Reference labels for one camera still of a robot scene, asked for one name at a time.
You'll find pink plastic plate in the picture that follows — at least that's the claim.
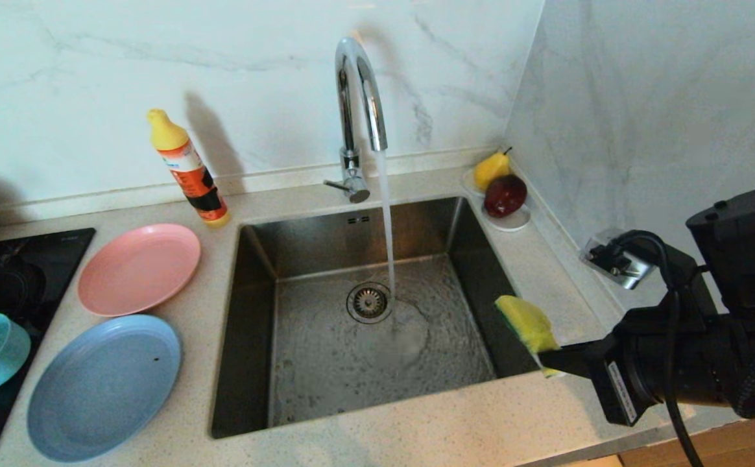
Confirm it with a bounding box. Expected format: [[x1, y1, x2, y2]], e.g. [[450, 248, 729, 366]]
[[78, 224, 202, 318]]

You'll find dark red apple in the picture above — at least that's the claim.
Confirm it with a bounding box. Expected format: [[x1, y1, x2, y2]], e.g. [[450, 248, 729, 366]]
[[483, 174, 528, 219]]

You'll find yellow pear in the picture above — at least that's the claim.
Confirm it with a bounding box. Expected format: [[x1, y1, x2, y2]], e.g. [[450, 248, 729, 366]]
[[473, 147, 513, 191]]

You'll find blue plastic plate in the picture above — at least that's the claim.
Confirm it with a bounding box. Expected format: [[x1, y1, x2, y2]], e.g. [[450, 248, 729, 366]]
[[27, 315, 182, 463]]

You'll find round metal drain strainer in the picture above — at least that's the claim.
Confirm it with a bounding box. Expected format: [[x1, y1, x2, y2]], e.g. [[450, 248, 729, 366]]
[[346, 282, 394, 325]]

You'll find chrome gooseneck faucet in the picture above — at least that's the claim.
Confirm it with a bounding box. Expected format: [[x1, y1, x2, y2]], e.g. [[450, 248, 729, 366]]
[[323, 36, 389, 204]]

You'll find black glass cooktop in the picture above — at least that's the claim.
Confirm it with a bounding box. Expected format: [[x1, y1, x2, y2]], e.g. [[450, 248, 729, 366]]
[[0, 228, 97, 467]]

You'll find stainless steel sink basin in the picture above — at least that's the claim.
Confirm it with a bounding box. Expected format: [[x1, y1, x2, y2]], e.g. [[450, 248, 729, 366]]
[[210, 197, 553, 440]]

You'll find yellow fish-shaped sponge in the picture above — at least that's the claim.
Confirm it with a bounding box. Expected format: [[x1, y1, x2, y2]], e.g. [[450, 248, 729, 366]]
[[496, 295, 564, 379]]

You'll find orange detergent bottle yellow cap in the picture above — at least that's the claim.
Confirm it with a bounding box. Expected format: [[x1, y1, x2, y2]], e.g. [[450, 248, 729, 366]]
[[146, 108, 232, 228]]

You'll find wooden cabinet panel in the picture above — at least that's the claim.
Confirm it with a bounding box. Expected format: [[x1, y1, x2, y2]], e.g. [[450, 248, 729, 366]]
[[617, 412, 755, 467]]

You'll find small white dish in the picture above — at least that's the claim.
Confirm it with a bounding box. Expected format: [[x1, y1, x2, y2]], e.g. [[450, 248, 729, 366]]
[[461, 166, 533, 232]]

